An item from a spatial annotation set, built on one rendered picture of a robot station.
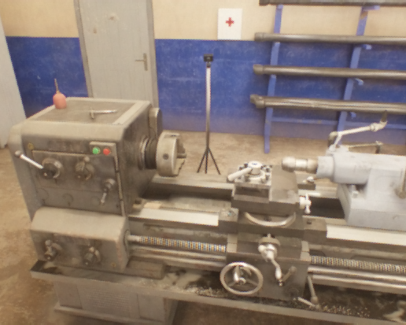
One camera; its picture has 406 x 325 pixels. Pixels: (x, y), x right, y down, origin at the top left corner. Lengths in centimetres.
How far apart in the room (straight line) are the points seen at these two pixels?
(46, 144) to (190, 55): 327
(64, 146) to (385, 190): 162
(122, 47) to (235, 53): 160
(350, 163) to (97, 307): 178
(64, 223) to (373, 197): 162
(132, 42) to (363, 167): 382
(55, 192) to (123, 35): 336
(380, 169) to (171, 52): 359
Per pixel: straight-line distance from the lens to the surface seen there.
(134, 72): 500
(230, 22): 451
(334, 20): 469
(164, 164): 175
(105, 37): 508
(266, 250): 154
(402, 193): 184
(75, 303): 248
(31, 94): 601
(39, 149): 185
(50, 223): 197
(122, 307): 233
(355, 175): 180
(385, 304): 218
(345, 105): 446
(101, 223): 185
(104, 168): 170
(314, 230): 173
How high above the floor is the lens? 191
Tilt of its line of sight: 28 degrees down
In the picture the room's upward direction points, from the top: straight up
